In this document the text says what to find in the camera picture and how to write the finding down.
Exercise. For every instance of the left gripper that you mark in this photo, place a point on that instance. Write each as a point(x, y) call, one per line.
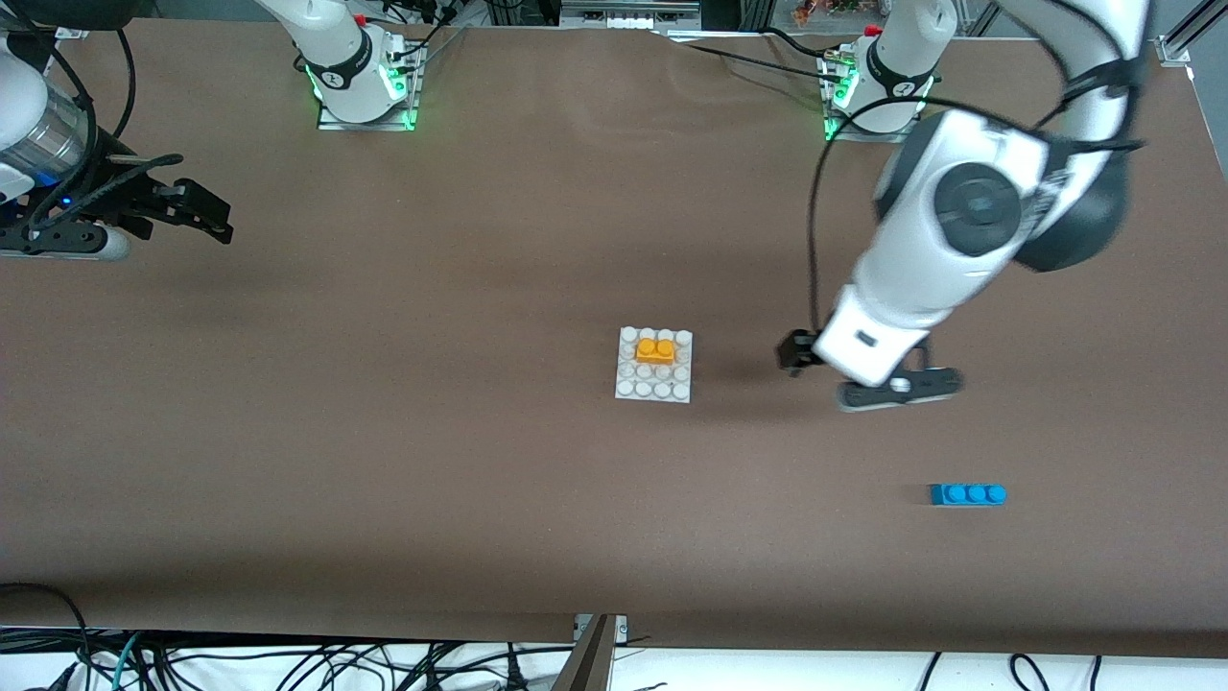
point(795, 351)

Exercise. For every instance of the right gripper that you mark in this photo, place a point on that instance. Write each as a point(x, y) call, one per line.
point(117, 187)

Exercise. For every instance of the yellow two-stud block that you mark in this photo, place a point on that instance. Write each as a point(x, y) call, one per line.
point(655, 351)

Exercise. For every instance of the white studded base plate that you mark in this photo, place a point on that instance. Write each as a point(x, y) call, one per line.
point(652, 389)

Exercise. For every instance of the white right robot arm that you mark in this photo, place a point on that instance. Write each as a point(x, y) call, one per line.
point(24, 96)

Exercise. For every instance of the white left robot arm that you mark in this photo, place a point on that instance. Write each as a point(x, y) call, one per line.
point(921, 259)

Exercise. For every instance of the blue three-stud block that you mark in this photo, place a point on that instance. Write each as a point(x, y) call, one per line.
point(967, 495)

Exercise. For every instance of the brown table cover sheet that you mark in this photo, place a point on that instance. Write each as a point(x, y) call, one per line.
point(480, 288)

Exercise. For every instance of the grey metal background box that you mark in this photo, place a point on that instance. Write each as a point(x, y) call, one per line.
point(628, 14)

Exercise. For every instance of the black right camera bracket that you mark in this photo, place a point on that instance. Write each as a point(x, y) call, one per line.
point(58, 235)

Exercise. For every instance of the black camera bracket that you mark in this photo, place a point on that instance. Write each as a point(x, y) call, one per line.
point(921, 382)
point(58, 235)

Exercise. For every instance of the black left camera bracket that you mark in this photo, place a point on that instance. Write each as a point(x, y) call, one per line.
point(921, 382)

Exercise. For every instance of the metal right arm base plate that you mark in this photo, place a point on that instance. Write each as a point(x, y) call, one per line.
point(369, 125)

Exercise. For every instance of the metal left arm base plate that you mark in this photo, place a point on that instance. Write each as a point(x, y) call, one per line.
point(878, 137)

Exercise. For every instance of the aluminium frame rail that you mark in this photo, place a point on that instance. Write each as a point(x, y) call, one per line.
point(1190, 34)

